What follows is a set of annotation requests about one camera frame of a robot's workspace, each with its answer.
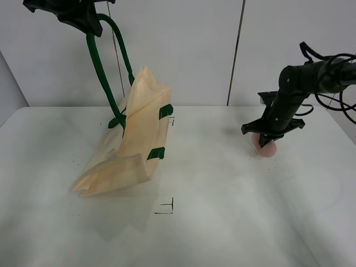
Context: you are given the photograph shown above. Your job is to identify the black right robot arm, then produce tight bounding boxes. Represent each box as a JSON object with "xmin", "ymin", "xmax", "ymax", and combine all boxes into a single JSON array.
[{"xmin": 241, "ymin": 58, "xmax": 355, "ymax": 147}]

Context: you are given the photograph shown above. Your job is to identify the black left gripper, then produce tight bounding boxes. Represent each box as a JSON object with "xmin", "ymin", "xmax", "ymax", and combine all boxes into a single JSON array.
[{"xmin": 23, "ymin": 0, "xmax": 116, "ymax": 37}]

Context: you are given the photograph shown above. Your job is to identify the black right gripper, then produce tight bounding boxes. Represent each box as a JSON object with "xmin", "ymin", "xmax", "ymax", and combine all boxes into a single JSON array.
[{"xmin": 241, "ymin": 91, "xmax": 305, "ymax": 147}]

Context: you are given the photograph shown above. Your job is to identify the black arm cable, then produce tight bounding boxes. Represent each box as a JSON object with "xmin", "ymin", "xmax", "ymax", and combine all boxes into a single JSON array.
[{"xmin": 299, "ymin": 41, "xmax": 356, "ymax": 125}]

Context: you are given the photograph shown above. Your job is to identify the white linen bag green handles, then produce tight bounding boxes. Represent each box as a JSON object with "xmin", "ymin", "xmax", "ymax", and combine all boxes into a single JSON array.
[{"xmin": 72, "ymin": 14, "xmax": 174, "ymax": 197}]

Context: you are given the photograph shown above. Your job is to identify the pink peach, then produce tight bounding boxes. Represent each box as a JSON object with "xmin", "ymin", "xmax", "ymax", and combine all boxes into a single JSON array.
[{"xmin": 251, "ymin": 133, "xmax": 276, "ymax": 157}]

